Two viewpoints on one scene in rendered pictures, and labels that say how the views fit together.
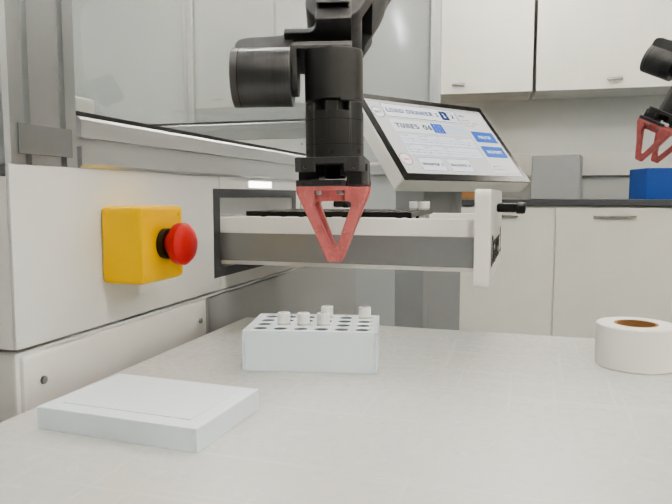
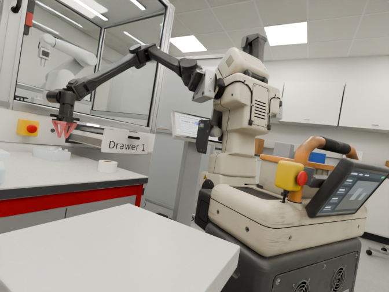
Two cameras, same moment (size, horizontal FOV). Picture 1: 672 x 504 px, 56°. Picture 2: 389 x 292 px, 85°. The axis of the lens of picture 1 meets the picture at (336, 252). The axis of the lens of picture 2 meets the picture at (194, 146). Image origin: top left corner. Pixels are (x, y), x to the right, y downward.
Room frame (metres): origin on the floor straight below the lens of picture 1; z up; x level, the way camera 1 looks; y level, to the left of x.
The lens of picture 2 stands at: (-0.14, -0.82, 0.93)
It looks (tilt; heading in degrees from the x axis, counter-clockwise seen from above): 1 degrees down; 15
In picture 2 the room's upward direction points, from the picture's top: 9 degrees clockwise
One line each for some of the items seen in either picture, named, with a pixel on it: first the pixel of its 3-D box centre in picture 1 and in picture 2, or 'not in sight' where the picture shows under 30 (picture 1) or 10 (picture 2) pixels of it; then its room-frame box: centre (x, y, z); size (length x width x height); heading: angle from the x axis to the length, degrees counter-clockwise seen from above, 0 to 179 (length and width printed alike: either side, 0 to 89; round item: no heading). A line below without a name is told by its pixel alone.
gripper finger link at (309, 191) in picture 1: (335, 213); (63, 127); (0.63, 0.00, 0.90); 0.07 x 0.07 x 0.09; 84
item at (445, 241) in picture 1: (338, 236); (103, 139); (0.90, 0.00, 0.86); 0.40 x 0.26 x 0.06; 73
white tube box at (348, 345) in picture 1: (314, 341); (51, 153); (0.61, 0.02, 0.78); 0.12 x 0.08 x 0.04; 85
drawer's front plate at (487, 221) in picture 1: (489, 231); (128, 142); (0.84, -0.20, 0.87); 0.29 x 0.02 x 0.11; 163
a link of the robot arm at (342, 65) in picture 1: (327, 77); (66, 98); (0.63, 0.01, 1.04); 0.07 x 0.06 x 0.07; 88
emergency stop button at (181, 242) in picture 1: (177, 243); (31, 128); (0.60, 0.15, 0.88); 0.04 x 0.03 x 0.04; 163
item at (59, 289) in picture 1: (20, 223); (59, 128); (1.11, 0.55, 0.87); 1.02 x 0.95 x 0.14; 163
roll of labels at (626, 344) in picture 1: (635, 344); (107, 166); (0.59, -0.28, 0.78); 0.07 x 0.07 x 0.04
